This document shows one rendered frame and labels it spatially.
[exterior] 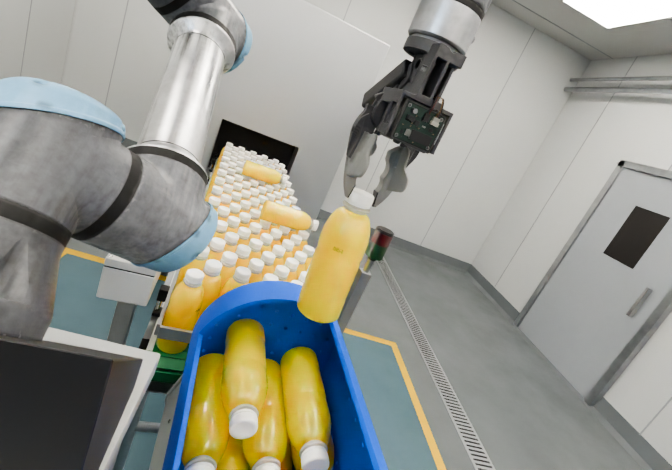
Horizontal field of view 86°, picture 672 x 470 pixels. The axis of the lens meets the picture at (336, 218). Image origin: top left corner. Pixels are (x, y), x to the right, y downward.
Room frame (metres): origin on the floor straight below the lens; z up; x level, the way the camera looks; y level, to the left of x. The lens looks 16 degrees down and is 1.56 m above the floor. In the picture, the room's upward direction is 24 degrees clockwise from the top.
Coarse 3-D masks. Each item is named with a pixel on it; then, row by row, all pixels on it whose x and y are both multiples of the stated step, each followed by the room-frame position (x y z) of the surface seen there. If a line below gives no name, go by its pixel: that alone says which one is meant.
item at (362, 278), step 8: (360, 272) 1.12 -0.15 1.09; (360, 280) 1.12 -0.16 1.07; (368, 280) 1.12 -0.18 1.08; (352, 288) 1.13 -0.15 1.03; (360, 288) 1.12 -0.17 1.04; (352, 296) 1.11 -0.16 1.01; (360, 296) 1.12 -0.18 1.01; (344, 304) 1.13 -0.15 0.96; (352, 304) 1.12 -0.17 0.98; (344, 312) 1.11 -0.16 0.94; (352, 312) 1.12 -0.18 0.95; (344, 320) 1.12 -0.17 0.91; (344, 328) 1.12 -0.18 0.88
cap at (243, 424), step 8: (232, 416) 0.40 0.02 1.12; (240, 416) 0.39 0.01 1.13; (248, 416) 0.40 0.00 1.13; (256, 416) 0.41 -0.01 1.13; (232, 424) 0.38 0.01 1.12; (240, 424) 0.39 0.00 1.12; (248, 424) 0.39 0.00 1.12; (256, 424) 0.40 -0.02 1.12; (232, 432) 0.39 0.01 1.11; (240, 432) 0.39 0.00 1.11; (248, 432) 0.39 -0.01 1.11
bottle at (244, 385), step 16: (240, 320) 0.57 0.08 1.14; (240, 336) 0.53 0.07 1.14; (256, 336) 0.54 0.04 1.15; (224, 352) 0.51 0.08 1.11; (240, 352) 0.49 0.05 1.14; (256, 352) 0.50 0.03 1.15; (224, 368) 0.47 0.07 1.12; (240, 368) 0.46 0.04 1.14; (256, 368) 0.47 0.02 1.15; (224, 384) 0.44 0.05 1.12; (240, 384) 0.43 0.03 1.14; (256, 384) 0.44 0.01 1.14; (224, 400) 0.42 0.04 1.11; (240, 400) 0.42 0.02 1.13; (256, 400) 0.42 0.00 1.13
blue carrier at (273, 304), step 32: (256, 288) 0.56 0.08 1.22; (288, 288) 0.58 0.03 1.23; (224, 320) 0.57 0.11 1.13; (256, 320) 0.59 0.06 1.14; (288, 320) 0.61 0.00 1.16; (192, 352) 0.47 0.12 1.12; (320, 352) 0.64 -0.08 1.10; (192, 384) 0.41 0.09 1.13; (352, 384) 0.44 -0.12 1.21; (352, 416) 0.50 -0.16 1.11; (352, 448) 0.46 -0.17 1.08
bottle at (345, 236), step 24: (336, 216) 0.49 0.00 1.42; (360, 216) 0.49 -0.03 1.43; (336, 240) 0.47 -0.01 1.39; (360, 240) 0.48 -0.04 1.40; (312, 264) 0.49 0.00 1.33; (336, 264) 0.47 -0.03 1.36; (312, 288) 0.48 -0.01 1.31; (336, 288) 0.48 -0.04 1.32; (312, 312) 0.47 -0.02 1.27; (336, 312) 0.49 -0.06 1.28
